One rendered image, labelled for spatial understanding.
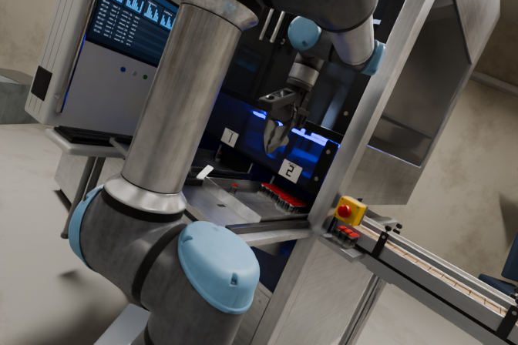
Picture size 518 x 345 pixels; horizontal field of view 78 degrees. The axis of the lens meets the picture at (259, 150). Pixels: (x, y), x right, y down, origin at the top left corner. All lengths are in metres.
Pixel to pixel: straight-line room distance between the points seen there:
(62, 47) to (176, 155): 1.10
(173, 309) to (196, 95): 0.26
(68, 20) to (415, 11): 1.21
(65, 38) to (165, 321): 1.21
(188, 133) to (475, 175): 4.24
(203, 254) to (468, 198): 4.26
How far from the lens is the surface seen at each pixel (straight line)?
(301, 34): 0.77
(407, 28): 1.14
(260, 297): 1.28
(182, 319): 0.43
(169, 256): 0.43
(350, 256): 1.08
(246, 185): 1.23
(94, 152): 1.37
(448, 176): 4.39
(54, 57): 1.51
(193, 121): 0.42
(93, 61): 1.51
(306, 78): 0.87
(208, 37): 0.42
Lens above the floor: 1.21
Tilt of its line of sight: 8 degrees down
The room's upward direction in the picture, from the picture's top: 22 degrees clockwise
